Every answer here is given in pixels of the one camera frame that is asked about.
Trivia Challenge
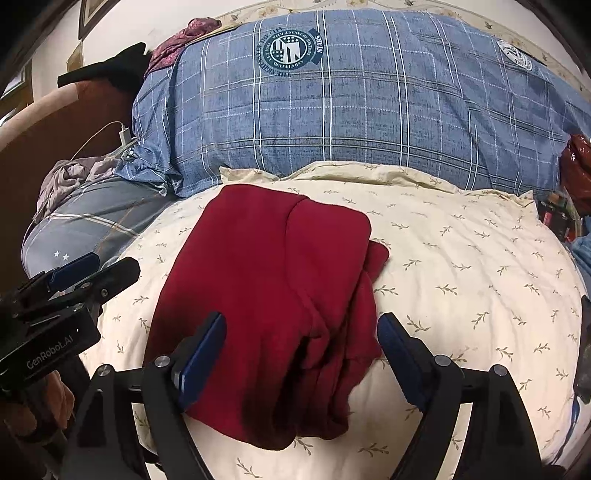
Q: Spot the brown padded headboard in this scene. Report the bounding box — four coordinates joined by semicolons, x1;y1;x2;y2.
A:
0;76;148;259

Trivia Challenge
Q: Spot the grey-pink crumpled cloth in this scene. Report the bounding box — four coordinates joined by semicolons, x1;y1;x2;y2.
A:
34;154;134;222

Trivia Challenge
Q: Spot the cream leaf-print pillow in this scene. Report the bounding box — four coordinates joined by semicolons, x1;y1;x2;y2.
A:
81;161;589;480

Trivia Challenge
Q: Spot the grey plaid bed sheet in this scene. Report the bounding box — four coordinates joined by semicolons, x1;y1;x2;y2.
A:
21;175;181;287

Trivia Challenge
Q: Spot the maroon patterned cloth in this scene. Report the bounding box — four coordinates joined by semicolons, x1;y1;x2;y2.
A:
144;17;232;77

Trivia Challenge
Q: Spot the red knit garment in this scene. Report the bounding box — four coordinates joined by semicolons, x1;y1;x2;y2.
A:
144;184;390;449

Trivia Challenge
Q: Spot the person's left hand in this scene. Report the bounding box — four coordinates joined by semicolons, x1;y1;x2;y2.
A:
16;368;77;435

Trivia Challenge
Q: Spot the dark red glossy bag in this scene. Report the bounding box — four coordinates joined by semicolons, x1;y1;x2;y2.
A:
558;134;591;204

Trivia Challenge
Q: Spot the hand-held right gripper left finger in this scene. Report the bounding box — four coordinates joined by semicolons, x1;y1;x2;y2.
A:
60;311;228;480

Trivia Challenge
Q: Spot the colourful packet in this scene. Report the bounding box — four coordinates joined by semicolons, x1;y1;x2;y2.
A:
538;189;583;241

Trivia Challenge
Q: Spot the blue plaid quilt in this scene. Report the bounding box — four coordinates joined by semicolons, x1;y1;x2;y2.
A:
113;8;591;204

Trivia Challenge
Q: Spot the framed wall picture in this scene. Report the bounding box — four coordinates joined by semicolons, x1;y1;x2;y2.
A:
0;60;34;126
78;0;122;41
67;39;85;73

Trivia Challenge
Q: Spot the white charger cable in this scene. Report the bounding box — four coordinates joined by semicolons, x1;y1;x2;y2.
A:
69;121;125;162

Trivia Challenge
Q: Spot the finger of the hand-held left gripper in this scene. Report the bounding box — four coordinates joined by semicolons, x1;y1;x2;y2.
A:
18;253;101;296
76;257;141;317

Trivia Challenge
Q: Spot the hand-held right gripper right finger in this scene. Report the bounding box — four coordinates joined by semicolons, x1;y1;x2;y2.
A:
376;312;543;480

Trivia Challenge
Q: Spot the black cloth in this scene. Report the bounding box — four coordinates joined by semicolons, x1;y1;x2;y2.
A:
57;42;151;93

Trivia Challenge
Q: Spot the blue cloth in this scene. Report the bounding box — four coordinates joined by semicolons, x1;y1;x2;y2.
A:
570;234;591;278

